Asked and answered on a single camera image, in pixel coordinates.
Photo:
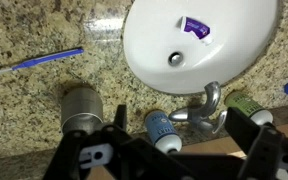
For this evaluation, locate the grey metal cup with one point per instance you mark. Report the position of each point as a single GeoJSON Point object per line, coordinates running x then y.
{"type": "Point", "coordinates": [81, 106]}

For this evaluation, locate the chrome sink drain stopper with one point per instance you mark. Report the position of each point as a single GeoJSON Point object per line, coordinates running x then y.
{"type": "Point", "coordinates": [175, 58]}

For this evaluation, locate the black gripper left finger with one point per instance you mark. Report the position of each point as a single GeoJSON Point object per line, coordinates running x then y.
{"type": "Point", "coordinates": [84, 156]}

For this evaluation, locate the chrome sink faucet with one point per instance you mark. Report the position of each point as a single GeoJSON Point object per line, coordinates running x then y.
{"type": "Point", "coordinates": [210, 100]}

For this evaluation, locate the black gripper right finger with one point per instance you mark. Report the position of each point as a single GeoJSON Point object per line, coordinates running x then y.
{"type": "Point", "coordinates": [267, 150]}

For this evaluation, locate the purple white toothpaste tube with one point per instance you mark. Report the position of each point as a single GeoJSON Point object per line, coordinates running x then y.
{"type": "Point", "coordinates": [195, 28]}

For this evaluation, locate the green label white bottle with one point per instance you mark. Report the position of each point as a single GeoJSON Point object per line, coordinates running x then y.
{"type": "Point", "coordinates": [245, 105]}

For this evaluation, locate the blue label white bottle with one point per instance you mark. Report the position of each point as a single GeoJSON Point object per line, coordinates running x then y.
{"type": "Point", "coordinates": [159, 128]}

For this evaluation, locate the blue toothbrush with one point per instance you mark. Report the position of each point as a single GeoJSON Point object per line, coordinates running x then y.
{"type": "Point", "coordinates": [47, 58]}

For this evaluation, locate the white ceramic sink basin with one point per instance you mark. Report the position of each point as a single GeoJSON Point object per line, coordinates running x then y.
{"type": "Point", "coordinates": [150, 40]}

